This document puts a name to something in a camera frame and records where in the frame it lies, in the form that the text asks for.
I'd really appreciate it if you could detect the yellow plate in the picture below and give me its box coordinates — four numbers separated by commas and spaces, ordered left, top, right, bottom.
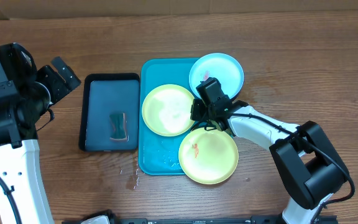
178, 128, 239, 185
141, 84, 195, 137

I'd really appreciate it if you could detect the green sponge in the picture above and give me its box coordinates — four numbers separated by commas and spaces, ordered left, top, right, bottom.
109, 113, 128, 141

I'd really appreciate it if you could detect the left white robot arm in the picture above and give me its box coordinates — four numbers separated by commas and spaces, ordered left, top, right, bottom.
0, 52, 81, 223

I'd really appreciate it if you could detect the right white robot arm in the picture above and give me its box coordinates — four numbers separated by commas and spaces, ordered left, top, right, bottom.
191, 99, 355, 223

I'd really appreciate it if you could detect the black water tray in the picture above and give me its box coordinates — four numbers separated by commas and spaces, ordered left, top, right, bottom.
78, 73, 140, 152

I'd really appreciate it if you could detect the teal plastic tray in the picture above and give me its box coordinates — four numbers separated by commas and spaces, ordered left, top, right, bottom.
139, 58, 197, 175

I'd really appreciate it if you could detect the light blue plate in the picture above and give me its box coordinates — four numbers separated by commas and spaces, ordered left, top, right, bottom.
189, 53, 244, 99

